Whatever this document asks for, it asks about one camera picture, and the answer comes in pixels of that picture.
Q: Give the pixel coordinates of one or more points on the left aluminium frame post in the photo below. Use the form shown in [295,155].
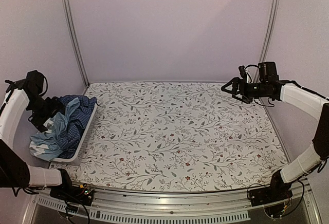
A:
[74,41]

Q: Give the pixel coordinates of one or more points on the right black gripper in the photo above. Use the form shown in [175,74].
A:
[236,81]

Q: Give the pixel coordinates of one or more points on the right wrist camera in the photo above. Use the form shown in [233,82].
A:
[245,74]

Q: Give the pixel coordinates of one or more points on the white plastic laundry basket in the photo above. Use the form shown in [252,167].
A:
[75,160]

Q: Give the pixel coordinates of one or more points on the light blue t-shirt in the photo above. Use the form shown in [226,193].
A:
[45,145]

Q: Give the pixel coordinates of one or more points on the front aluminium rail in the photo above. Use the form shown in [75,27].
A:
[128,206]

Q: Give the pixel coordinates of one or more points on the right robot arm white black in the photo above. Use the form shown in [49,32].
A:
[289,92]

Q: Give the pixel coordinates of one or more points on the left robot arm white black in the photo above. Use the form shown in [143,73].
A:
[27,95]

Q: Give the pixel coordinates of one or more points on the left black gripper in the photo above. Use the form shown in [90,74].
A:
[55,105]

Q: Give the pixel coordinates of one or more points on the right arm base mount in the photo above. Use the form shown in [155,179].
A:
[259,194]

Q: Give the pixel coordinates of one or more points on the aluminium frame post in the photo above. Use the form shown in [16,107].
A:
[74,41]
[269,31]

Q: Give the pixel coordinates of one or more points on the right aluminium frame post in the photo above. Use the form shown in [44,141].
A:
[269,31]

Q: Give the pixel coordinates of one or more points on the floral patterned table mat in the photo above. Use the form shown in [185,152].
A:
[176,137]

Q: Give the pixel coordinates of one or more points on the dark blue checkered shirt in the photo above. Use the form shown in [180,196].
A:
[78,110]

